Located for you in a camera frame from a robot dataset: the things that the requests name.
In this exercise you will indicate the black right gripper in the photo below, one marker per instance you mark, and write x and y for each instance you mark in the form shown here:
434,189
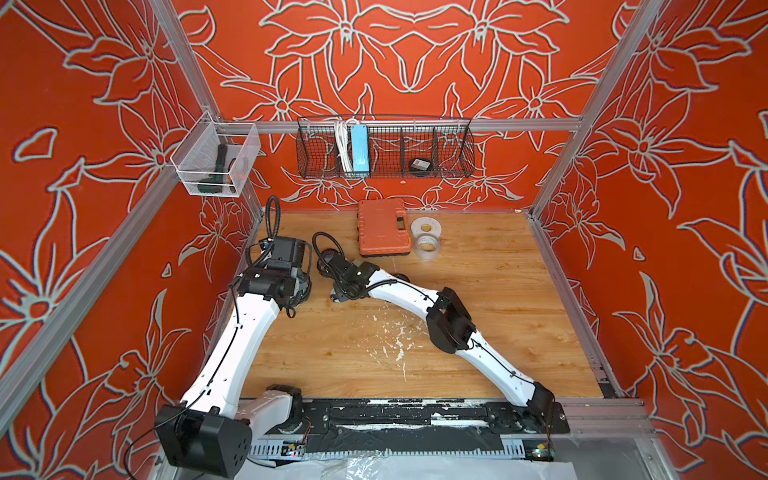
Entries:
337,276

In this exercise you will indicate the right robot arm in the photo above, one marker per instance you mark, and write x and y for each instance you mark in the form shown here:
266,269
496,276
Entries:
449,324

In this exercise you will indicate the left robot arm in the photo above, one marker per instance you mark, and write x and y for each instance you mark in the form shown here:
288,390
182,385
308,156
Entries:
209,431

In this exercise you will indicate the orange plastic tool case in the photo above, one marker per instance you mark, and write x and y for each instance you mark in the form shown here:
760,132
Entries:
382,228

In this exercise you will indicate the clear packing tape roll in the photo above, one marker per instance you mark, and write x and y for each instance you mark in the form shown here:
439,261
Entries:
427,247

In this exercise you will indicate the white tape roll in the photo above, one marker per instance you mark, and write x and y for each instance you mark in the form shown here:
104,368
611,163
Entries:
426,226

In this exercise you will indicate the green screwdriver in box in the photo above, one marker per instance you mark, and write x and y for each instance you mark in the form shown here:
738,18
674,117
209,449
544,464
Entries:
214,182

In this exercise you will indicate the clear acrylic wall box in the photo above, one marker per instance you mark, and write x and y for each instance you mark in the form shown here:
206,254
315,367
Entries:
215,159

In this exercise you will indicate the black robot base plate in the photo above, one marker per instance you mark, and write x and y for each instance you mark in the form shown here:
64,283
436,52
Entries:
331,428

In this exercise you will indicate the black wire wall basket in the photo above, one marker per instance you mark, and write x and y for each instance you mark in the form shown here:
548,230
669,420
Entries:
325,152

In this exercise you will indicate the aluminium horizontal back rail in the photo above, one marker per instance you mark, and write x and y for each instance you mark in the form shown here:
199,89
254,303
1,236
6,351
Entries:
480,125

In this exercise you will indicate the aluminium frame post right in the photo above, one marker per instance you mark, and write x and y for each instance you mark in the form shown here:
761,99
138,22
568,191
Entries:
626,47

